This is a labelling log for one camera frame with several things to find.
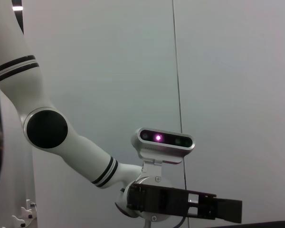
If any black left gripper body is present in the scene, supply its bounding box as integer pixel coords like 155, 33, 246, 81
126, 182, 190, 217

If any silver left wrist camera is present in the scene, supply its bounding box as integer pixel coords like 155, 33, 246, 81
130, 127, 196, 179

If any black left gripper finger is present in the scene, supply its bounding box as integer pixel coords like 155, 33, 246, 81
187, 189, 243, 224

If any white metal bracket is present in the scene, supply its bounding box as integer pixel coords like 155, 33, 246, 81
11, 199, 38, 228

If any black tablecloth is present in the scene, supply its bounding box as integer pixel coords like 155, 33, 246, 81
235, 220, 285, 228

